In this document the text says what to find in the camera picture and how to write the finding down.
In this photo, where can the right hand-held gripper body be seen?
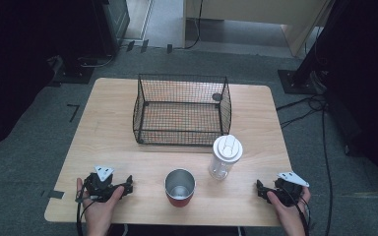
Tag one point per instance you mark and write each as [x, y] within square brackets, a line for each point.
[288, 193]

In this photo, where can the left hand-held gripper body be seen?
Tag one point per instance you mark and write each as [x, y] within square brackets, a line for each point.
[100, 188]

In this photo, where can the clear bottle with white lid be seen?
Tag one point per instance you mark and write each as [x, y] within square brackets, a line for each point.
[224, 157]

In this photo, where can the red metal cup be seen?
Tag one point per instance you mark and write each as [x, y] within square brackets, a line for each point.
[179, 193]

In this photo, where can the person's right hand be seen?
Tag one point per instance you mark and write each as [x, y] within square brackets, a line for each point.
[290, 214]

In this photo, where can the person's left hand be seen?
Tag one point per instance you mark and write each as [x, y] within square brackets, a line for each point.
[98, 211]

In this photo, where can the black tape strip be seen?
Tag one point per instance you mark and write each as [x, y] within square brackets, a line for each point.
[130, 46]
[169, 48]
[144, 46]

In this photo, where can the dark cabinet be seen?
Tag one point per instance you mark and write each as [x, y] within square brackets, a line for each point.
[114, 23]

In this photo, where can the beige wooden furniture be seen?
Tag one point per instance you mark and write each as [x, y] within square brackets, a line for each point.
[259, 13]

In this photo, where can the black stand base plate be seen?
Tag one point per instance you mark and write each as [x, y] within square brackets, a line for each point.
[74, 73]
[297, 83]

